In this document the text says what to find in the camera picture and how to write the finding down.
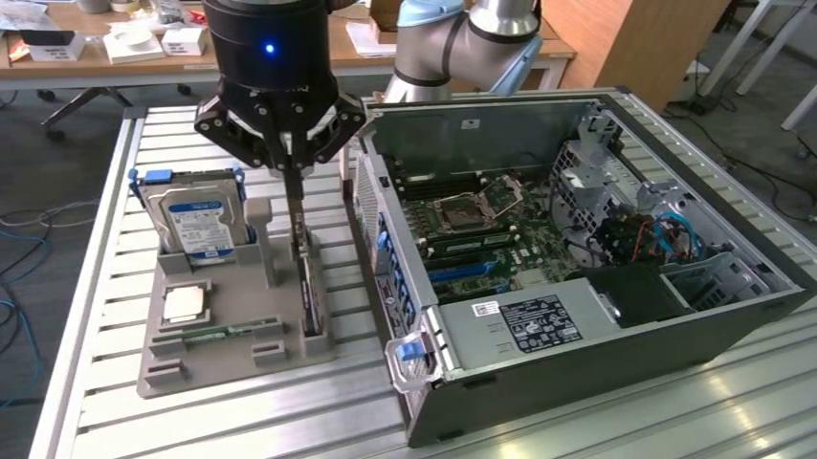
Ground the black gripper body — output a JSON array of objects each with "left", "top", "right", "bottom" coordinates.
[{"left": 203, "top": 0, "right": 340, "bottom": 144}]

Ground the black graphics card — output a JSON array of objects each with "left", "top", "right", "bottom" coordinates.
[{"left": 279, "top": 133, "right": 324, "bottom": 339}]

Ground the small white labelled box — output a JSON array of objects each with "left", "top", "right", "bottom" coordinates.
[{"left": 160, "top": 27, "right": 210, "bottom": 57}]

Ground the wooden desk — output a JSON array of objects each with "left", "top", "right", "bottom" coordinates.
[
  {"left": 0, "top": 0, "right": 219, "bottom": 92},
  {"left": 328, "top": 0, "right": 579, "bottom": 92}
]

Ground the white paper stack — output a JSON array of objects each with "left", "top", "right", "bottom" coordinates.
[{"left": 344, "top": 21, "right": 398, "bottom": 59}]

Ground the brown cardboard box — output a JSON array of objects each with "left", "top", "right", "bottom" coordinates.
[{"left": 368, "top": 0, "right": 410, "bottom": 45}]

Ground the clear plastic bag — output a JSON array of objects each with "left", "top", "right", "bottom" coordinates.
[{"left": 152, "top": 0, "right": 188, "bottom": 25}]

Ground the white box round insert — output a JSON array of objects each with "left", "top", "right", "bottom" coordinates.
[{"left": 101, "top": 23, "right": 168, "bottom": 66}]

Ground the CPU socket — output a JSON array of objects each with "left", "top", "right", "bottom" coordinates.
[{"left": 431, "top": 193, "right": 499, "bottom": 236}]

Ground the black office chair base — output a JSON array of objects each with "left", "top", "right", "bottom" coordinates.
[{"left": 41, "top": 85, "right": 192, "bottom": 141}]

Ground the metal socket cover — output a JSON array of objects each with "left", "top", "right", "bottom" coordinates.
[{"left": 478, "top": 171, "right": 533, "bottom": 224}]

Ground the white box black lid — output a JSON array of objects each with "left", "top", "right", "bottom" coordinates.
[{"left": 17, "top": 28, "right": 88, "bottom": 63}]

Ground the blue expansion slot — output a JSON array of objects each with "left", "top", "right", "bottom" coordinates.
[{"left": 426, "top": 260, "right": 501, "bottom": 284}]

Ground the silver CPU chip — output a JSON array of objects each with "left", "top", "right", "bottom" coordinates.
[{"left": 162, "top": 286, "right": 210, "bottom": 321}]

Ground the green motherboard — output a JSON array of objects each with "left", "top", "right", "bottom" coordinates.
[{"left": 382, "top": 155, "right": 575, "bottom": 307}]

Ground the grey parts rack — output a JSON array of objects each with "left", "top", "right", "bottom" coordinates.
[{"left": 135, "top": 198, "right": 339, "bottom": 401}]

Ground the silver perforated drive cage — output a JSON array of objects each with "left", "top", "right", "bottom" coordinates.
[{"left": 547, "top": 112, "right": 646, "bottom": 240}]

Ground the printed paper sheet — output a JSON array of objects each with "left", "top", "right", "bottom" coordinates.
[{"left": 0, "top": 9, "right": 45, "bottom": 33}]

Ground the grey power supply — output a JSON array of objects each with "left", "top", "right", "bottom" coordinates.
[{"left": 437, "top": 279, "right": 625, "bottom": 372}]

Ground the blue case release latch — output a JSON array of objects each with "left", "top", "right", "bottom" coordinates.
[{"left": 394, "top": 334, "right": 426, "bottom": 363}]

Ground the wooden cabinet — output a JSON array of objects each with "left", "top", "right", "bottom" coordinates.
[{"left": 541, "top": 0, "right": 733, "bottom": 104}]

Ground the black power strip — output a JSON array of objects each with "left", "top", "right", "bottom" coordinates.
[{"left": 666, "top": 95, "right": 722, "bottom": 116}]

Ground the black open PC case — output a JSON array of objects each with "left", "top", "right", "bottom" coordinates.
[{"left": 336, "top": 85, "right": 817, "bottom": 449}]

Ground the silver disk bay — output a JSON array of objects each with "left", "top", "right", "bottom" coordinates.
[{"left": 659, "top": 251, "right": 773, "bottom": 312}]

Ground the white furniture piece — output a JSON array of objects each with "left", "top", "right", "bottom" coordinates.
[{"left": 781, "top": 88, "right": 817, "bottom": 133}]

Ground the hard disk with blue bracket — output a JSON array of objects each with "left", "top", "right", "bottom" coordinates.
[{"left": 125, "top": 161, "right": 258, "bottom": 268}]

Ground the white cable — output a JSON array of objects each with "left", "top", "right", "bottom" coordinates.
[{"left": 0, "top": 200, "right": 97, "bottom": 230}]

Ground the red wire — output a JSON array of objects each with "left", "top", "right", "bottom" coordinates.
[{"left": 630, "top": 217, "right": 658, "bottom": 263}]

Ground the blue SATA wire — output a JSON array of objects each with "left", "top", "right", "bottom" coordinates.
[{"left": 654, "top": 209, "right": 708, "bottom": 264}]

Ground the blue cable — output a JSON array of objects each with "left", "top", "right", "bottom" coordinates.
[{"left": 0, "top": 229, "right": 49, "bottom": 410}]

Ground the white table frame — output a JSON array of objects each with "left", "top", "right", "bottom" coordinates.
[{"left": 698, "top": 0, "right": 817, "bottom": 97}]

